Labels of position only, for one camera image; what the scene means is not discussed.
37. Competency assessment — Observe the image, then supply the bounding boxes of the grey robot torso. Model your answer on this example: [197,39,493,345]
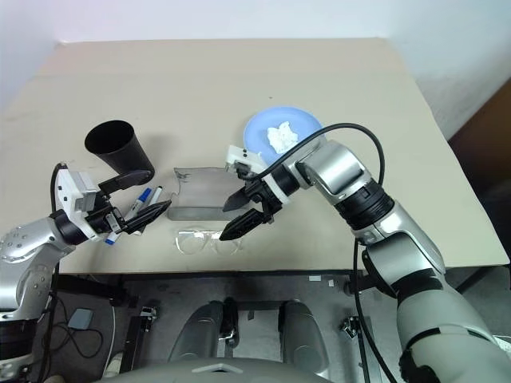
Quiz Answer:
[104,357,332,383]

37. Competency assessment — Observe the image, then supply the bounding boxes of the translucent grey glasses case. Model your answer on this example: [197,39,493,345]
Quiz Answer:
[166,166,241,222]

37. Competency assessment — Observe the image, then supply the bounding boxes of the black floor cable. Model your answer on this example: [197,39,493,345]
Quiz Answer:
[39,297,105,378]

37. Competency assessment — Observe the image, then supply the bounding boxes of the crumpled white tissue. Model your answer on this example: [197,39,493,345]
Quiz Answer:
[266,120,300,154]

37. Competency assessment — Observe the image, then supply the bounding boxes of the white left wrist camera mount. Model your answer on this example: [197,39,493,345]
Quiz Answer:
[53,167,101,243]

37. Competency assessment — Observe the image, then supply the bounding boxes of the grey foot pedal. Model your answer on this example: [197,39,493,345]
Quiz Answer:
[68,308,94,330]

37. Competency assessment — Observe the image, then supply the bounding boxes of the blue capped white marker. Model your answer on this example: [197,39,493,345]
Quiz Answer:
[104,186,154,246]

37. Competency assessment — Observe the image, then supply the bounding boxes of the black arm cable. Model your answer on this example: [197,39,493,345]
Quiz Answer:
[38,160,69,383]
[255,122,400,383]

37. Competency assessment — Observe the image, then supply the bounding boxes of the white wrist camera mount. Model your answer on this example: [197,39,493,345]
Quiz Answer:
[224,144,289,205]
[53,167,101,243]

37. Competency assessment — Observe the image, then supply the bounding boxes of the black metal stand post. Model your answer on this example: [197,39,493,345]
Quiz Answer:
[118,305,157,377]

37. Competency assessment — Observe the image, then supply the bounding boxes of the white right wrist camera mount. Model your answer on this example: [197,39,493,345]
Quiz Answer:
[224,144,289,205]

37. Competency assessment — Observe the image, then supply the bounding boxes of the grey rounded robot leg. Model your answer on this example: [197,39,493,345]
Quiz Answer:
[170,300,225,373]
[278,299,331,377]

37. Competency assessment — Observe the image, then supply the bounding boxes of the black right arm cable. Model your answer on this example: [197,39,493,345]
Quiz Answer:
[255,122,400,383]

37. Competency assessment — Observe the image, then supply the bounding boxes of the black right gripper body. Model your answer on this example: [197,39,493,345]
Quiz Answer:
[234,160,287,224]

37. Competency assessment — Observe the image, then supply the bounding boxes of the black strap between legs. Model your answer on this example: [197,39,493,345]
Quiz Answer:
[216,296,240,361]

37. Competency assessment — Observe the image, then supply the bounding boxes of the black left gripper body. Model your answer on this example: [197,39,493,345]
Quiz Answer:
[84,192,133,238]

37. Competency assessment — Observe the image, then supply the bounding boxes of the black plastic cup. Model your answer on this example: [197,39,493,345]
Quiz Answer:
[84,120,156,181]

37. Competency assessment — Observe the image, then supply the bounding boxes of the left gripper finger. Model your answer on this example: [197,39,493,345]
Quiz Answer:
[123,199,172,235]
[97,169,156,198]

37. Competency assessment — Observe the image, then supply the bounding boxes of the clear frame glasses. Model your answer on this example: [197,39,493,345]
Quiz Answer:
[173,228,244,257]

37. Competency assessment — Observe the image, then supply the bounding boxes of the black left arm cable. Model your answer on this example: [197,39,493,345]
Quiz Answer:
[38,160,69,383]

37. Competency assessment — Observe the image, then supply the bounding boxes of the black clamp bracket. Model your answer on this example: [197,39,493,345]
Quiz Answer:
[339,314,362,341]

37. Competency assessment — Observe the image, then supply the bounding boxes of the light blue plate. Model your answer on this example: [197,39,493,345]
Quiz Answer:
[243,105,327,167]

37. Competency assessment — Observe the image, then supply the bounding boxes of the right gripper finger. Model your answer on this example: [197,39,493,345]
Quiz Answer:
[218,208,270,242]
[221,185,257,213]

